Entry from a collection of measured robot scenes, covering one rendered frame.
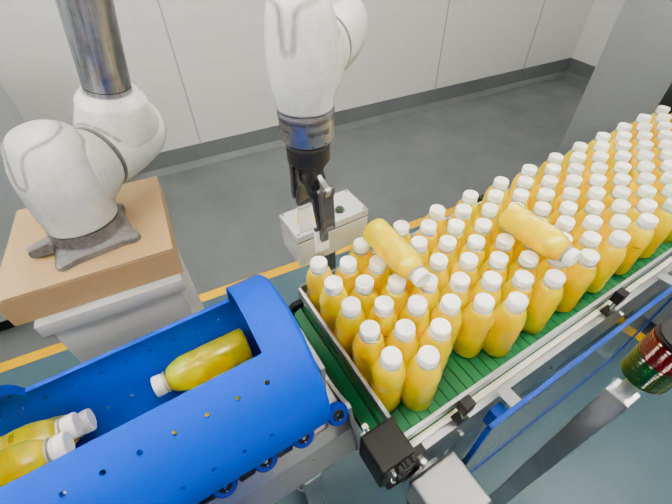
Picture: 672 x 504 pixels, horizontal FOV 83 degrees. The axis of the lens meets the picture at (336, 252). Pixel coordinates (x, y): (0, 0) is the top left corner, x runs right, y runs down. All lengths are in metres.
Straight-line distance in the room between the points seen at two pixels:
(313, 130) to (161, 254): 0.51
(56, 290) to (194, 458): 0.57
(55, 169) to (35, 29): 2.24
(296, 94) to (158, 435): 0.48
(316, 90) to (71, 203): 0.59
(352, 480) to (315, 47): 1.54
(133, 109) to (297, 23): 0.57
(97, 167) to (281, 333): 0.59
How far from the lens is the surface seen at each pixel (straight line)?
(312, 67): 0.56
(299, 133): 0.61
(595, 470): 2.01
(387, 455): 0.73
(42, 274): 1.05
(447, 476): 0.88
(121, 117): 1.02
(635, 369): 0.70
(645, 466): 2.12
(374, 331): 0.74
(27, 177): 0.95
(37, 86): 3.23
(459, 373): 0.93
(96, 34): 0.98
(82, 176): 0.95
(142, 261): 0.97
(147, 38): 3.11
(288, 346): 0.56
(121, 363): 0.80
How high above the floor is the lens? 1.69
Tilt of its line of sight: 45 degrees down
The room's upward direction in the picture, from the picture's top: 2 degrees counter-clockwise
